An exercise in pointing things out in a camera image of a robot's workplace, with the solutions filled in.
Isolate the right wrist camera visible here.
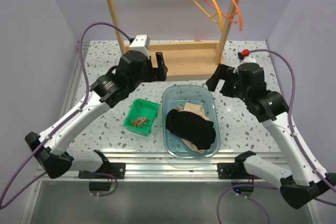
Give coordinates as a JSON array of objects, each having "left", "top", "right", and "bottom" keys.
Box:
[{"left": 233, "top": 49, "right": 256, "bottom": 73}]

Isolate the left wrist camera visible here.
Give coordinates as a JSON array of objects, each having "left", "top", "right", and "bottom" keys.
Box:
[{"left": 129, "top": 35, "right": 151, "bottom": 58}]

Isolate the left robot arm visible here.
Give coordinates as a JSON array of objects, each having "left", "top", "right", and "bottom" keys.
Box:
[{"left": 25, "top": 50, "right": 168, "bottom": 179}]

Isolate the black underwear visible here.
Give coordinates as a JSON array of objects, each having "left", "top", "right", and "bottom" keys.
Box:
[{"left": 165, "top": 109, "right": 216, "bottom": 150}]

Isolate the beige underwear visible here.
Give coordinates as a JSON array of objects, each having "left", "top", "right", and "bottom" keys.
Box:
[{"left": 175, "top": 102, "right": 210, "bottom": 153}]

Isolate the wooden hanger rack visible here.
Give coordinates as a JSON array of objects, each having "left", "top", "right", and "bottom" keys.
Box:
[{"left": 115, "top": 0, "right": 239, "bottom": 81}]

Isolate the purple cable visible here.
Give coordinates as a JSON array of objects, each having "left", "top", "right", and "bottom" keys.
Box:
[
  {"left": 0, "top": 23, "right": 132, "bottom": 207},
  {"left": 215, "top": 49, "right": 336, "bottom": 224}
]

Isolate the clear blue plastic container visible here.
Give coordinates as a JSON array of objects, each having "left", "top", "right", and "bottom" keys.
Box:
[{"left": 162, "top": 84, "right": 220, "bottom": 159}]

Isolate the aluminium rail frame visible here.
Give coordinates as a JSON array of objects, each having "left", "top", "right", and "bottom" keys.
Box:
[{"left": 36, "top": 40, "right": 310, "bottom": 183}]

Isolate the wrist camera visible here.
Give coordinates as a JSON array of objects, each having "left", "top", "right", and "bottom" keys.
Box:
[
  {"left": 233, "top": 49, "right": 256, "bottom": 73},
  {"left": 129, "top": 35, "right": 151, "bottom": 58}
]

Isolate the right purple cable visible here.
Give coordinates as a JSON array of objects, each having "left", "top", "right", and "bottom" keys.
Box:
[{"left": 215, "top": 49, "right": 336, "bottom": 224}]

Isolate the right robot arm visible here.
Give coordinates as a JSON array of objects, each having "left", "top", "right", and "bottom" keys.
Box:
[{"left": 206, "top": 63, "right": 335, "bottom": 209}]

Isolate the green plastic bin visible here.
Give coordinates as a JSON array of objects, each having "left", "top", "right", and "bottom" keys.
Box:
[{"left": 123, "top": 98, "right": 160, "bottom": 136}]

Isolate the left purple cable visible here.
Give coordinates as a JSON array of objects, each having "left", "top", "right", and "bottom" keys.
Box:
[{"left": 0, "top": 23, "right": 132, "bottom": 207}]

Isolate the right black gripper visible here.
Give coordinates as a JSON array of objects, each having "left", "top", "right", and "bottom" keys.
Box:
[{"left": 206, "top": 63, "right": 251, "bottom": 102}]

